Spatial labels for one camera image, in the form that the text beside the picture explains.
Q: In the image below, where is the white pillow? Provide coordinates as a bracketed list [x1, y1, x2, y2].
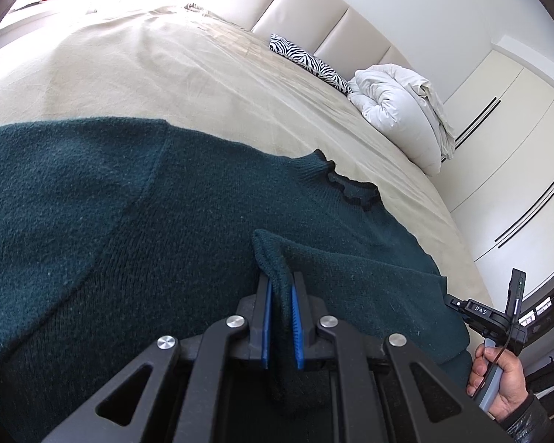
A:
[365, 102, 444, 177]

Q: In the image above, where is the cream padded headboard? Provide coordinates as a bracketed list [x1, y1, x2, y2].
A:
[249, 0, 411, 75]

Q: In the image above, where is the zebra print pillow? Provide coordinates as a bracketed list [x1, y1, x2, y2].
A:
[269, 33, 354, 96]

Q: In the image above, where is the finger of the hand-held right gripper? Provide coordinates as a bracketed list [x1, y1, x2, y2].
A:
[444, 295, 467, 318]

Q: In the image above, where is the person's right forearm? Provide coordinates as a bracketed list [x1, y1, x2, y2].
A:
[499, 392, 554, 443]

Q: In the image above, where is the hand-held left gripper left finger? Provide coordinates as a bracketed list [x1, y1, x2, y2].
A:
[41, 273, 273, 443]

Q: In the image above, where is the white wardrobe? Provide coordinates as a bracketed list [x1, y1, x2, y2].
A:
[443, 48, 554, 305]

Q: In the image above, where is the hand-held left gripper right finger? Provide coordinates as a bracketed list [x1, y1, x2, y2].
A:
[291, 271, 513, 443]

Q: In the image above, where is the dark green knit sweater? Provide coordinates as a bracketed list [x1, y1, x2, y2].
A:
[0, 117, 474, 443]

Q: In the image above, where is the white folded duvet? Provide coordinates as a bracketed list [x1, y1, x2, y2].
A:
[348, 65, 456, 162]

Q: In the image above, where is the black wardrobe handle pair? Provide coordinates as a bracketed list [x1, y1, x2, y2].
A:
[495, 164, 554, 248]
[455, 97, 499, 149]

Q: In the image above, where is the bed with beige sheet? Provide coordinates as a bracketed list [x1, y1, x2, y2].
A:
[0, 4, 495, 315]

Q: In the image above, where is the person's right hand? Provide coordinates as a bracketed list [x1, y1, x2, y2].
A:
[466, 344, 533, 422]

